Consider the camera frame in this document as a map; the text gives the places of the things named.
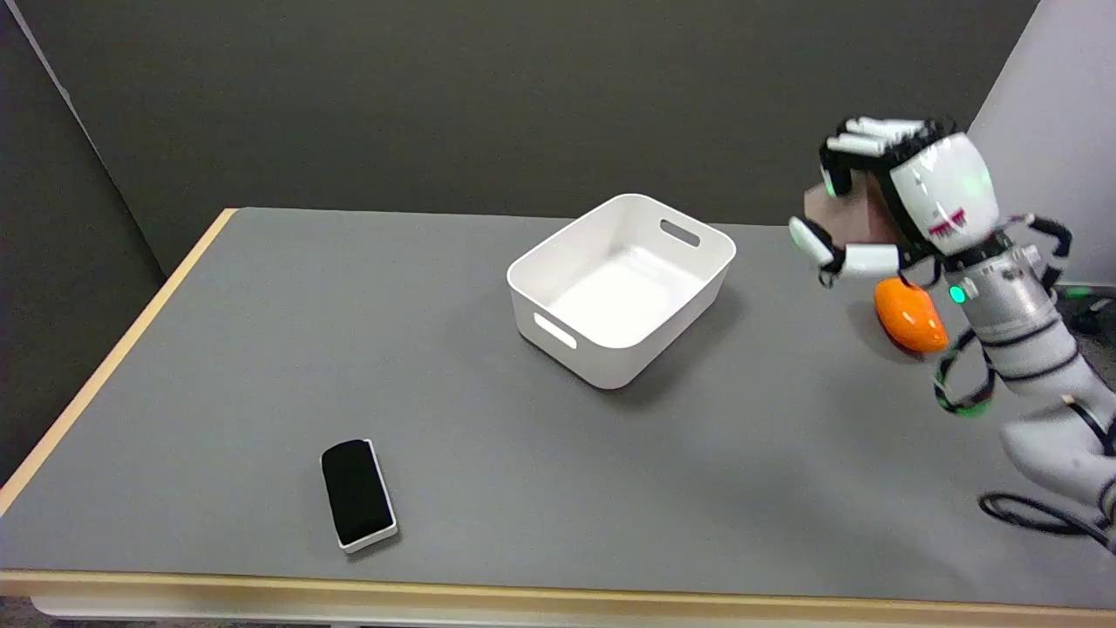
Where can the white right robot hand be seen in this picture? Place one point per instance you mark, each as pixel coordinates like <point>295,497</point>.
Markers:
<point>946,187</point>

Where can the brown cardboard box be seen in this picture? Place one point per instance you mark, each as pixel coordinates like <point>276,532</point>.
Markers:
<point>850,218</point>

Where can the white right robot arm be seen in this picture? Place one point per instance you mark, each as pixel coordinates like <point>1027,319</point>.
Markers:
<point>1029,349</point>

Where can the white plastic storage box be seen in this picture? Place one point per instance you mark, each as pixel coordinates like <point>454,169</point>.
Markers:
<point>621,286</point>

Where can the orange plastic mango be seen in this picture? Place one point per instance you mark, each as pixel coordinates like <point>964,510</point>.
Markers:
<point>911,316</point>

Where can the black whiteboard eraser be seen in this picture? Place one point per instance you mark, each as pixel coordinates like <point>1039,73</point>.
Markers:
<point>357,494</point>

